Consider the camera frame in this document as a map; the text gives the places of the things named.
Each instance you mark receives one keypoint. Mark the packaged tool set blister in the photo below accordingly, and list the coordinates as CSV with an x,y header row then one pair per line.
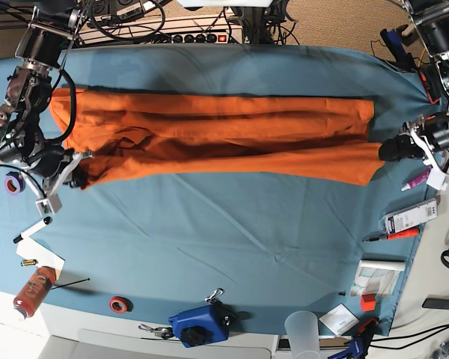
x,y
411,216

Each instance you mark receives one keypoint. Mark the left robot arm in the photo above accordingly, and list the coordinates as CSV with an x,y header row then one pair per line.
x,y
431,22

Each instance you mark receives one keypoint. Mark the orange t-shirt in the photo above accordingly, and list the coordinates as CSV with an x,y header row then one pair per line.
x,y
134,135

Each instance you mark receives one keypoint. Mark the white paper note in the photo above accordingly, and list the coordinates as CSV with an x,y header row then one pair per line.
x,y
29,249

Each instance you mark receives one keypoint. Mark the small red block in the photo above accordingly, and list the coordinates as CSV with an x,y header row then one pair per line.
x,y
368,302

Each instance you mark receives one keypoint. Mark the purple glue tube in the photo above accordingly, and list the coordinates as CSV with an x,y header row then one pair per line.
x,y
419,179

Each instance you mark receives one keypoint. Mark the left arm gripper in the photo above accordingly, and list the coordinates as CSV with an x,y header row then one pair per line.
x,y
431,135

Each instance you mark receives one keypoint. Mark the silver carabiner clip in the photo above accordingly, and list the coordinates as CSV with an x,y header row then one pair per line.
x,y
214,297

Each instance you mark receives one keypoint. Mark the blue tape measure box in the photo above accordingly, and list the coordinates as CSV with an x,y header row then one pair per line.
x,y
204,325

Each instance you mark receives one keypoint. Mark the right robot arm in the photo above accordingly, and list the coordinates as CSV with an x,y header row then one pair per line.
x,y
51,33

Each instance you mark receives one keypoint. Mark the white roll with booklet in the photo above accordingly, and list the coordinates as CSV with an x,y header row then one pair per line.
x,y
376,277

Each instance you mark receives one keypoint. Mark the gold AA battery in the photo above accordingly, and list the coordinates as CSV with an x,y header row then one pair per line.
x,y
25,263

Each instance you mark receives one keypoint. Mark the white card packet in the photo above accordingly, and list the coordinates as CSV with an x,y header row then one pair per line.
x,y
339,320

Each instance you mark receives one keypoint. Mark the white cardboard box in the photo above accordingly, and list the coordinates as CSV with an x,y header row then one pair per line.
x,y
95,344

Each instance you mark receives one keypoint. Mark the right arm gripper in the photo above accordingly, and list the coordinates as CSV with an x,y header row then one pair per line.
x,y
51,168

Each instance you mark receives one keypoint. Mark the red handled screwdriver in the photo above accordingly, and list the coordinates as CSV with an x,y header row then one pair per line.
x,y
411,232

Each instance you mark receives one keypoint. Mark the blue clamp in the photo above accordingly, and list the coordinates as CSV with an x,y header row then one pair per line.
x,y
359,345

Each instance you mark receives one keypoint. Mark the translucent plastic cup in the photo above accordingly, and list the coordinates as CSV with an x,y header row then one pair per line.
x,y
302,333

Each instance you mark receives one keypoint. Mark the teal table cloth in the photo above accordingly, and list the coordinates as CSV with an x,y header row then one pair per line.
x,y
274,243

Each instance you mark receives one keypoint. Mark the metal carabiner keys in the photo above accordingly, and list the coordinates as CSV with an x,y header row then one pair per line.
x,y
163,333

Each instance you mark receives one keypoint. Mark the black zip tie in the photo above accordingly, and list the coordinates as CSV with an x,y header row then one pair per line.
x,y
71,283

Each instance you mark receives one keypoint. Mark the purple tape roll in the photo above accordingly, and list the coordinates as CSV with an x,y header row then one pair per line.
x,y
14,183

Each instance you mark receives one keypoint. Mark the red tape roll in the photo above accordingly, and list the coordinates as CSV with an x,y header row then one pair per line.
x,y
119,305

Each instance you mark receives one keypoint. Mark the black white marker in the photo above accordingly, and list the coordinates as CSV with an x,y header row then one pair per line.
x,y
43,222

